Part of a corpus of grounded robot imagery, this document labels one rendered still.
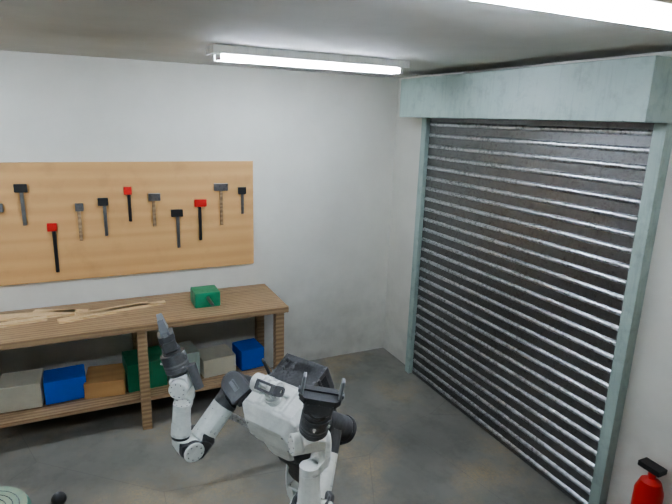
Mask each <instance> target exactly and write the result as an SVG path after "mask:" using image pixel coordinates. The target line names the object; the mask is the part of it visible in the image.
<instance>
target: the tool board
mask: <svg viewBox="0 0 672 504"><path fill-rule="evenodd" d="M253 263H254V223H253V161H156V162H0V286H8V285H19V284H30V283H41V282H52V281H63V280H75V279H86V278H97V277H108V276H119V275H130V274H142V273H153V272H164V271H175V270H186V269H197V268H208V267H220V266H231V265H242V264H253Z"/></svg>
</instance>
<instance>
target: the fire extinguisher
mask: <svg viewBox="0 0 672 504"><path fill-rule="evenodd" d="M638 465H639V466H640V467H642V468H644V469H645V470H647V471H648V475H641V476H640V478H639V479H638V480H637V482H636V483H635V484H634V489H633V494H632V499H631V504H663V499H664V492H663V487H662V483H661V481H660V480H659V479H657V478H656V477H658V478H659V477H662V476H664V475H667V471H668V470H667V469H665V468H664V467H662V466H660V465H659V464H657V463H656V462H654V461H652V460H651V459H649V458H647V457H645V458H642V459H640V460H638Z"/></svg>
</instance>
